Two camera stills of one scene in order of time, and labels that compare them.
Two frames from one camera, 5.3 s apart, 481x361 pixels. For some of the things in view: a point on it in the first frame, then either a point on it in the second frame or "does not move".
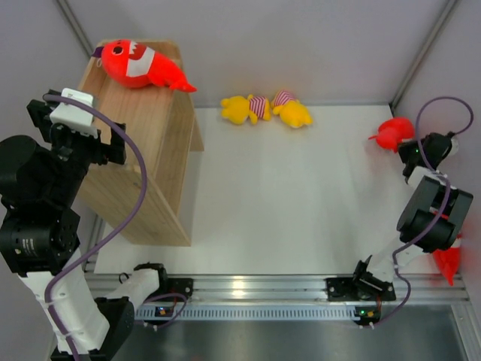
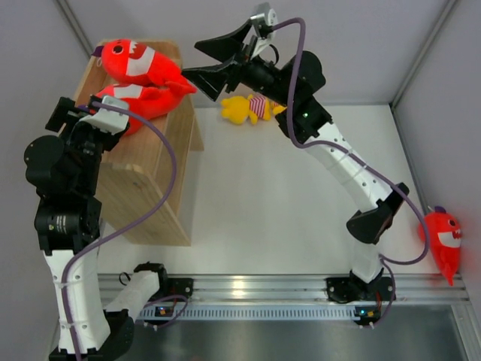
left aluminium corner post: x=76 y=26 does not move
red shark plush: x=391 y=132 -> x=151 y=101
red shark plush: x=131 y=65 does not move
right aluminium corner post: x=443 y=16 does not move
